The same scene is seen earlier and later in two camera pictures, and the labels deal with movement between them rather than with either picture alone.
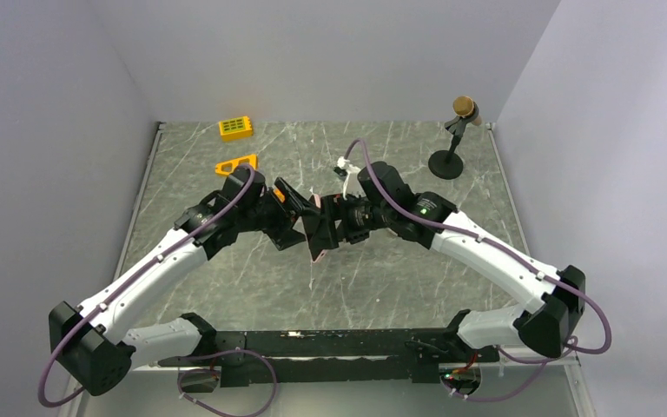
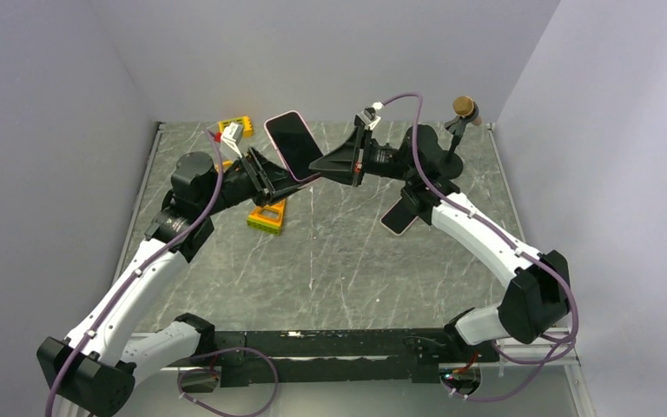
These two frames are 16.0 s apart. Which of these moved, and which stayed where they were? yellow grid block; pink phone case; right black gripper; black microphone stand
Moved: right black gripper; pink phone case
Stayed: yellow grid block; black microphone stand
